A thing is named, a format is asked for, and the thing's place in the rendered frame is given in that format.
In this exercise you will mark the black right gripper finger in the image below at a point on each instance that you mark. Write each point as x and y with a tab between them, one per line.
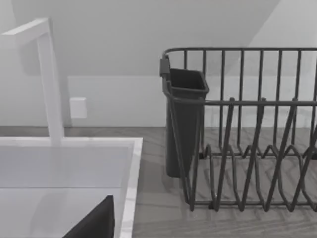
99	220

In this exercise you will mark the white sink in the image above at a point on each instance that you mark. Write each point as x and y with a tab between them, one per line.
69	163

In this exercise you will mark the dark grey cutlery cup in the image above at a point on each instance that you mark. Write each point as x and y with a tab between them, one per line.
184	119

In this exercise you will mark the tall white tap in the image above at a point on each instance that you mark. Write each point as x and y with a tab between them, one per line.
50	81

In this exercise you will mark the white wall socket plate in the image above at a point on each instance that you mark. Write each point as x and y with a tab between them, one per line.
78	107

